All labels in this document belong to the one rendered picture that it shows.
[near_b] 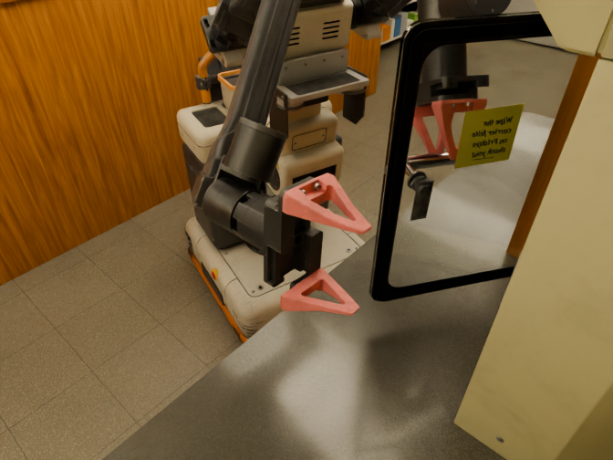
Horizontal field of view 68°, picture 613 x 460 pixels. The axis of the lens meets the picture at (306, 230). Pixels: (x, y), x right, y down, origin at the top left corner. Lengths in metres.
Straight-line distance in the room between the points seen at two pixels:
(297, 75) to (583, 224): 0.99
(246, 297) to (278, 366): 1.01
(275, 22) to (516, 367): 0.51
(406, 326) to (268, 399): 0.24
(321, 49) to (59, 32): 1.21
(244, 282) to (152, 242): 0.83
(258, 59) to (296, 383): 0.44
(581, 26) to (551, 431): 0.40
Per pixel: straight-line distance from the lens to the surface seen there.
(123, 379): 1.93
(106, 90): 2.34
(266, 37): 0.66
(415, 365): 0.71
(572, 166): 0.40
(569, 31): 0.37
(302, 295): 0.49
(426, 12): 0.64
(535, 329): 0.50
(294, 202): 0.42
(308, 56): 1.31
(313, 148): 1.46
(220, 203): 0.52
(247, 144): 0.51
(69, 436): 1.87
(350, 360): 0.70
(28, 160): 2.29
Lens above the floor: 1.51
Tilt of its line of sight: 39 degrees down
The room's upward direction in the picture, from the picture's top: straight up
